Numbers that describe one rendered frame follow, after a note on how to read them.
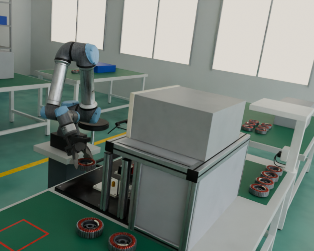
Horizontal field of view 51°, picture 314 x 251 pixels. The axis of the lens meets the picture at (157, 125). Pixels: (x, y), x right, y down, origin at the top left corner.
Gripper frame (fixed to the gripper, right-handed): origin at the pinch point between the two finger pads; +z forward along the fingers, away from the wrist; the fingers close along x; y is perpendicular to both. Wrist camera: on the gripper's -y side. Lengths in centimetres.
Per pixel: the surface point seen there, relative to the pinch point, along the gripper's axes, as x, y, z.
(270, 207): -45, -70, 60
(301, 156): -157, -69, 61
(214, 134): 6, -81, 9
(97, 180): -1.1, -2.8, 9.9
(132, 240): 31, -42, 35
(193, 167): 19, -74, 17
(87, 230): 39, -28, 25
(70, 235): 42, -21, 24
